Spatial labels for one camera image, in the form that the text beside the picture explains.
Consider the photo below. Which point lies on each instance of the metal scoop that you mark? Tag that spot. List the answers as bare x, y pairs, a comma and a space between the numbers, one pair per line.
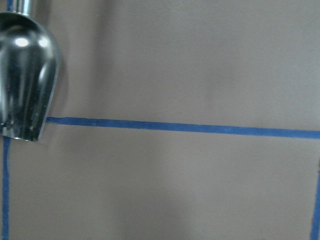
29, 67

